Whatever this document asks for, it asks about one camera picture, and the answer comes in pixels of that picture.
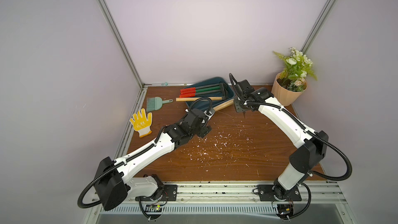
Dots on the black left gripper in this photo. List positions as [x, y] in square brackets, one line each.
[204, 130]

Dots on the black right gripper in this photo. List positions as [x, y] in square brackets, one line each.
[240, 98]

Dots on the green metal hoe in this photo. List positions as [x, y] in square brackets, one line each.
[191, 92]

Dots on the speckled black metal hoe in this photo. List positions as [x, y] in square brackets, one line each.
[202, 88]

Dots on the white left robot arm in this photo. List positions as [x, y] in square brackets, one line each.
[115, 179]

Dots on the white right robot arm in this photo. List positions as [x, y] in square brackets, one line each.
[310, 145]

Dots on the teal plastic storage box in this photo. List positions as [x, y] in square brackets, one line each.
[203, 105]

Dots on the beige ribbed flower pot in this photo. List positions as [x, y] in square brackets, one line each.
[284, 96]

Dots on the mint green hand brush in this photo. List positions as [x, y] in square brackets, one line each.
[156, 103]

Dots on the artificial green flowering plant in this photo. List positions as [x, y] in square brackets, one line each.
[297, 67]

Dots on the yellow white work glove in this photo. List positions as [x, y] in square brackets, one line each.
[141, 122]

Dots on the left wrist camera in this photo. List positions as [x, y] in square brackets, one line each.
[209, 113]

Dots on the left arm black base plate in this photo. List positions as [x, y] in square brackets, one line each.
[161, 193]

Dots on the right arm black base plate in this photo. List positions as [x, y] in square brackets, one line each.
[271, 193]

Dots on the aluminium front rail frame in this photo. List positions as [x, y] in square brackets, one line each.
[238, 197]

